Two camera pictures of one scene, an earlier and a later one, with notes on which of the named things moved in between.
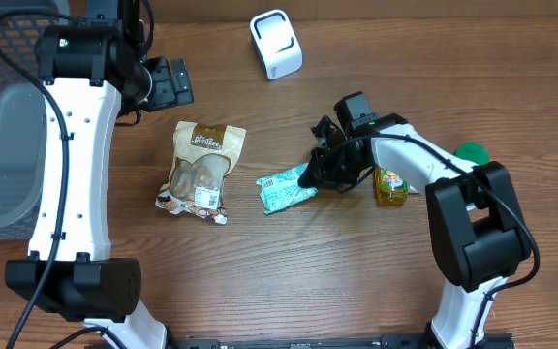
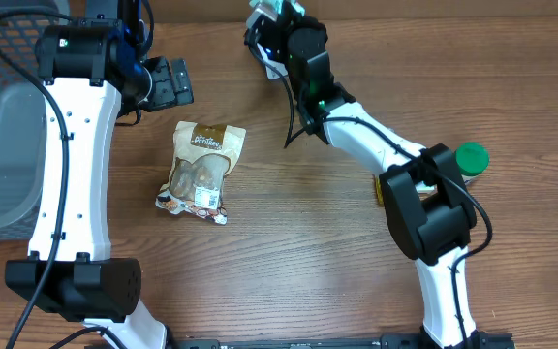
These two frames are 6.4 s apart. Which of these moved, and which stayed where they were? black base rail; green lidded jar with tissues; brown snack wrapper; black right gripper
Moved: black right gripper
Stayed: brown snack wrapper; black base rail; green lidded jar with tissues
